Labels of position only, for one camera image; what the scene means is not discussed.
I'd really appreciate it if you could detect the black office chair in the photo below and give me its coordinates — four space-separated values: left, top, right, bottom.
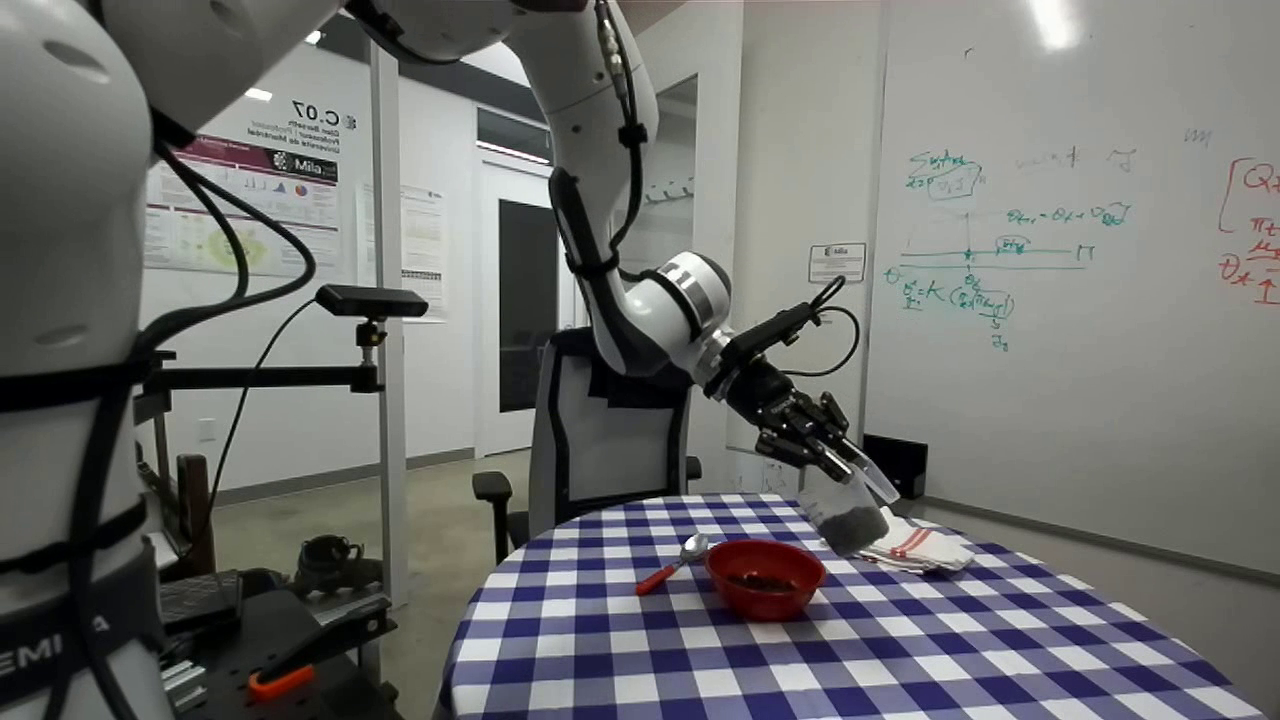
474 326 708 566

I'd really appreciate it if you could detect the brown wooden post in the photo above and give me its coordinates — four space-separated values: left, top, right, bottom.
176 451 222 580

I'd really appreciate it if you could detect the wall whiteboard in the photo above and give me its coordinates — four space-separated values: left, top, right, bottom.
873 0 1280 580

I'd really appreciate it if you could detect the red plastic bowl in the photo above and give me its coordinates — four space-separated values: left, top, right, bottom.
699 535 830 625

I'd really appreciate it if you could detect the black stereo camera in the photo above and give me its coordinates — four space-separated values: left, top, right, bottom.
311 282 434 326

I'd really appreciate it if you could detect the white wall poster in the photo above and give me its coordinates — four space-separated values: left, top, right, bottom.
138 77 364 294

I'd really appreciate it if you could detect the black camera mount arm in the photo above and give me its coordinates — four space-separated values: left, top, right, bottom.
132 316 394 399

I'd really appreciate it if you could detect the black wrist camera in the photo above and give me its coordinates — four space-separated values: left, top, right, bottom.
726 295 819 365

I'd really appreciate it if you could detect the black suitcase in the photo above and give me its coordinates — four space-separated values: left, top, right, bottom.
862 433 934 503

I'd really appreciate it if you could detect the small white wall sign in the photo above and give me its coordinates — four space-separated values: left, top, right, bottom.
806 240 873 288

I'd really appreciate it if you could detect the blue white checked tablecloth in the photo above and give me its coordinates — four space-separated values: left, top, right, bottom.
443 491 1270 720

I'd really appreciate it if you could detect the orange black clamp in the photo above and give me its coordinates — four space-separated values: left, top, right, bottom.
243 660 326 707

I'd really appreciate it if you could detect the clear plastic measuring cup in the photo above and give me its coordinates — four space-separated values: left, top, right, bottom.
795 457 901 562

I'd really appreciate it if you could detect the white vertical pole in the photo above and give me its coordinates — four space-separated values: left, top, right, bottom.
369 37 412 618

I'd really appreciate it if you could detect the white red striped towel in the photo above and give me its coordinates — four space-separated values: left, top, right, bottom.
858 513 981 575

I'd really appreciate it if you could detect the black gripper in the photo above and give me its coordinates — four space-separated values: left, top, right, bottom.
708 350 906 513

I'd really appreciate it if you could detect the red handled metal spoon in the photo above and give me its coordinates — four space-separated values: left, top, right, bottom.
632 527 715 602

